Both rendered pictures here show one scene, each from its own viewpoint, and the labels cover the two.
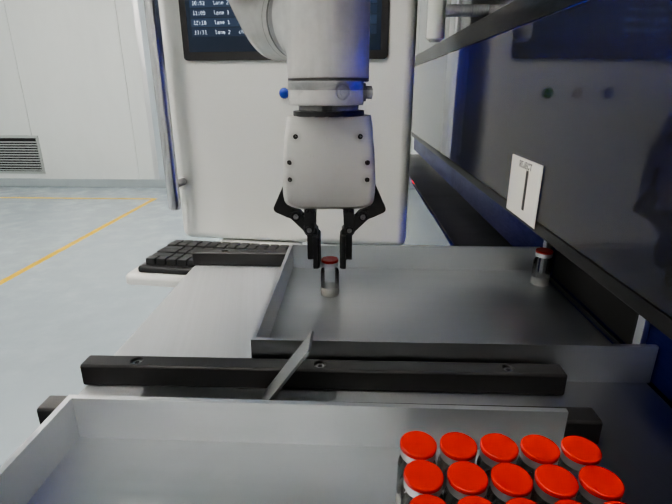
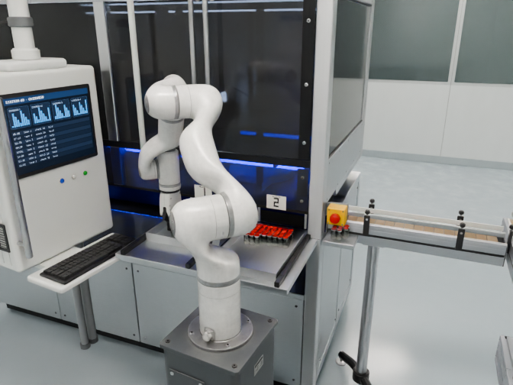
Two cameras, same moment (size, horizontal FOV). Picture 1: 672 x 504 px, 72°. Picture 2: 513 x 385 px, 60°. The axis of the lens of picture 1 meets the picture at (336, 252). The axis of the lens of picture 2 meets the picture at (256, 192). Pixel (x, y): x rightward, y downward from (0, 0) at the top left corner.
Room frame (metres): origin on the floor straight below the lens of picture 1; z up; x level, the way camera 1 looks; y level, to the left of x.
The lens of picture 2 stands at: (-0.37, 1.47, 1.70)
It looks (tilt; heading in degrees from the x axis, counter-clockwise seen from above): 20 degrees down; 290
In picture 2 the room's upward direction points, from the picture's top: straight up
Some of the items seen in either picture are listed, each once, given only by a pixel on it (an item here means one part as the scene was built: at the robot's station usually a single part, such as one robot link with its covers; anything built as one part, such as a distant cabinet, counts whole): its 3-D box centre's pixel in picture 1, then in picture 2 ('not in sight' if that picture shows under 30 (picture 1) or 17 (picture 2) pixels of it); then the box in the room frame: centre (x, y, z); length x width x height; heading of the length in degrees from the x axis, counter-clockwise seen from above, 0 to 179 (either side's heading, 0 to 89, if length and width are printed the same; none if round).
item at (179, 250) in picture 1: (256, 258); (92, 255); (0.82, 0.15, 0.82); 0.40 x 0.14 x 0.02; 81
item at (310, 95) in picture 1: (330, 95); (170, 185); (0.51, 0.01, 1.11); 0.09 x 0.08 x 0.03; 88
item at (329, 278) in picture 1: (329, 278); not in sight; (0.51, 0.01, 0.90); 0.02 x 0.02 x 0.04
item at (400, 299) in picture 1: (427, 297); (194, 225); (0.47, -0.10, 0.90); 0.34 x 0.26 x 0.04; 88
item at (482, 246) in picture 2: not in sight; (412, 228); (-0.41, -0.33, 0.92); 0.69 x 0.16 x 0.16; 178
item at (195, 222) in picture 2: not in sight; (205, 239); (0.12, 0.49, 1.16); 0.19 x 0.12 x 0.24; 42
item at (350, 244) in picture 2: not in sight; (341, 238); (-0.14, -0.24, 0.87); 0.14 x 0.13 x 0.02; 88
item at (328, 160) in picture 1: (329, 155); (171, 200); (0.51, 0.01, 1.05); 0.10 x 0.08 x 0.11; 88
